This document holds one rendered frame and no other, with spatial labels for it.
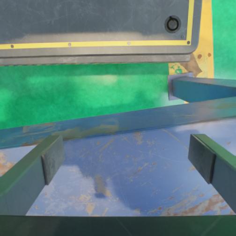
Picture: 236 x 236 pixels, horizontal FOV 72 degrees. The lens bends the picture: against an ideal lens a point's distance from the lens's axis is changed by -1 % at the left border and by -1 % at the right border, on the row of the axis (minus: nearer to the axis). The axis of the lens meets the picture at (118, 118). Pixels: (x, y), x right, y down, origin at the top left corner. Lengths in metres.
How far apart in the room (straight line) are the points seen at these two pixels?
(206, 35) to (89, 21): 0.56
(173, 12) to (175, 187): 0.43
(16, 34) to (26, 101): 0.44
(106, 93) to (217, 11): 0.60
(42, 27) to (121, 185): 0.45
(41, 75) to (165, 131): 0.76
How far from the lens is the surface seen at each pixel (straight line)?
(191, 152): 0.17
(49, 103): 0.88
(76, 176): 0.21
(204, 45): 0.90
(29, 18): 0.56
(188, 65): 0.86
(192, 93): 0.63
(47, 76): 0.87
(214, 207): 0.26
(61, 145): 0.16
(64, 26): 0.52
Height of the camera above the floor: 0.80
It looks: 75 degrees down
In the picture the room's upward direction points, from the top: 177 degrees counter-clockwise
